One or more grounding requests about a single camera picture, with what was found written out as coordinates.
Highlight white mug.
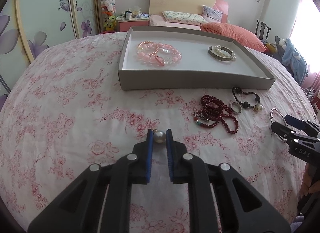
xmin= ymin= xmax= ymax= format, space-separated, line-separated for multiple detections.
xmin=125 ymin=11 xmax=132 ymax=20

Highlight large pearl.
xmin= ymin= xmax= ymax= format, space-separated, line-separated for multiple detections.
xmin=153 ymin=131 xmax=166 ymax=144

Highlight plush toy display tube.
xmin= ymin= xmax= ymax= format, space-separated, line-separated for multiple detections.
xmin=100 ymin=0 xmax=117 ymax=33

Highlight pink floral bedsheet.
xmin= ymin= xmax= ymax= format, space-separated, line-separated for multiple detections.
xmin=1 ymin=33 xmax=317 ymax=230

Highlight pink pearl bracelet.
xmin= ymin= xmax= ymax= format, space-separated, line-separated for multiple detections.
xmin=136 ymin=41 xmax=163 ymax=58

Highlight black bead bracelet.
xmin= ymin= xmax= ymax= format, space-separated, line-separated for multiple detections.
xmin=231 ymin=86 xmax=264 ymax=112

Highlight thin silver bangle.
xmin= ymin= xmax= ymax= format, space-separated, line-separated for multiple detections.
xmin=269 ymin=108 xmax=289 ymax=142

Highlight coral folded duvet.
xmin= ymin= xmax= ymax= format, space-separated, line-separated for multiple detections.
xmin=201 ymin=22 xmax=266 ymax=52

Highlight lavender pillow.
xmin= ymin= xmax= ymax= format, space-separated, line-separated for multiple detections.
xmin=202 ymin=5 xmax=223 ymax=23

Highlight grey cardboard tray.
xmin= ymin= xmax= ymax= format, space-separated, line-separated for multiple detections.
xmin=118 ymin=26 xmax=276 ymax=90

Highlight wide silver cuff bangle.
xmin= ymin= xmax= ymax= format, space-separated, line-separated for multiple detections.
xmin=208 ymin=45 xmax=236 ymax=62

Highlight pink bed mattress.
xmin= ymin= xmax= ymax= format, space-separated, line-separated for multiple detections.
xmin=149 ymin=14 xmax=208 ymax=30

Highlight pink bead necklace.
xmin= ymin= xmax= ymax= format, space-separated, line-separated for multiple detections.
xmin=135 ymin=41 xmax=182 ymax=67

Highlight flower pattern wardrobe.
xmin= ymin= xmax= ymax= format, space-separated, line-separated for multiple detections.
xmin=1 ymin=0 xmax=99 ymax=98

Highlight dark red bead necklace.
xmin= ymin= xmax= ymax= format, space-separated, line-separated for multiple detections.
xmin=194 ymin=94 xmax=239 ymax=135

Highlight blue plush garment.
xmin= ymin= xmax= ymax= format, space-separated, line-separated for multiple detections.
xmin=281 ymin=38 xmax=308 ymax=85

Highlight pink curtain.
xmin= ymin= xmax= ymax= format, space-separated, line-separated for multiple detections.
xmin=290 ymin=0 xmax=319 ymax=93

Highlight pink bedside cabinet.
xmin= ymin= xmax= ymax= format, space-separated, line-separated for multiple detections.
xmin=117 ymin=18 xmax=149 ymax=32

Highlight beige pink headboard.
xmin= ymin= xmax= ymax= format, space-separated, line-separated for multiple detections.
xmin=149 ymin=0 xmax=229 ymax=23

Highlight silver ring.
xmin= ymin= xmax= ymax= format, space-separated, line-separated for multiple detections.
xmin=230 ymin=101 xmax=244 ymax=115

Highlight black wooden chair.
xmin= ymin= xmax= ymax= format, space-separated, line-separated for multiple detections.
xmin=255 ymin=19 xmax=271 ymax=42

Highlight floral pillow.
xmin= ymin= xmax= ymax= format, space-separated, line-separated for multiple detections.
xmin=162 ymin=11 xmax=207 ymax=26

